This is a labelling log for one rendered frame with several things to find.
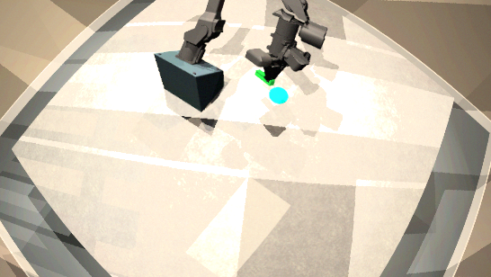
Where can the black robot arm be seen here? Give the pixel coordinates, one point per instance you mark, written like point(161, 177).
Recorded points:
point(210, 26)

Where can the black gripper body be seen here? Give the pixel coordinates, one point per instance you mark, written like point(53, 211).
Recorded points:
point(265, 59)

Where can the cyan flat circle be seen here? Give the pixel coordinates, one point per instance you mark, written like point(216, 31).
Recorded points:
point(278, 95)

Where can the green rectangular post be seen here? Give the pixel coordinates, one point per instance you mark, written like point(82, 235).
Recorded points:
point(260, 74)

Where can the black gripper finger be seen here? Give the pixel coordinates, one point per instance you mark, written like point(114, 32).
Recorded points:
point(268, 72)
point(278, 70)

